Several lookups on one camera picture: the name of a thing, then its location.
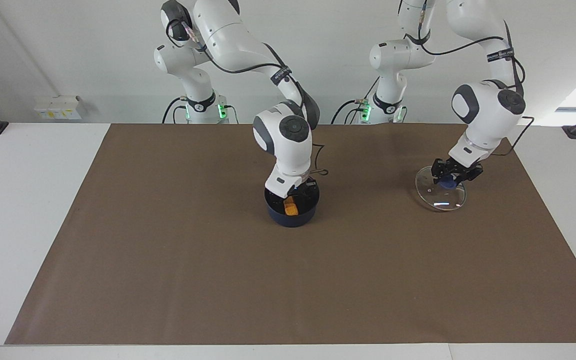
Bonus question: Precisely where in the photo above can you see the dark blue pot with handle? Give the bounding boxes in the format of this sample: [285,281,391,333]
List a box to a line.
[264,179,320,228]

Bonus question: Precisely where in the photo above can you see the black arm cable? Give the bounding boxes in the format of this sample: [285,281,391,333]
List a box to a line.
[403,0,535,157]
[165,17,330,177]

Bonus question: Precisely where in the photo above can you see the black base cable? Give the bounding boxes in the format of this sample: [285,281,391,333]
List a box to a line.
[331,77,380,125]
[162,97,189,124]

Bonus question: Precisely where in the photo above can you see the black left base cable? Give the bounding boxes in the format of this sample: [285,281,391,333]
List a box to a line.
[331,77,380,125]

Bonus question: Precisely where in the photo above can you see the black right base cable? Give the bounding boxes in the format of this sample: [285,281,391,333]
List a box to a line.
[162,97,189,124]

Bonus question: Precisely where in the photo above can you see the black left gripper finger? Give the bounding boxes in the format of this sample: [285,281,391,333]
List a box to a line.
[430,159,451,188]
[455,167,485,187]

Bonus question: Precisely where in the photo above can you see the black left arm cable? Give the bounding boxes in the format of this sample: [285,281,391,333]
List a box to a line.
[403,0,535,157]

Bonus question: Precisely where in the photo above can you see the glass lid with blue knob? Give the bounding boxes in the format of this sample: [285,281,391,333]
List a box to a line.
[415,165,468,212]

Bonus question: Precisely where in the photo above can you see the white wall power box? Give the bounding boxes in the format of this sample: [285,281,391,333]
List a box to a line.
[34,95,88,121]

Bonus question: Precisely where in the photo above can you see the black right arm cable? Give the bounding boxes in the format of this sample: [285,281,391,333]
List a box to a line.
[165,17,330,177]

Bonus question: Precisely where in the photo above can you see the brown table mat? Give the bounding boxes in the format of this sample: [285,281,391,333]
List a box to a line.
[4,123,576,346]

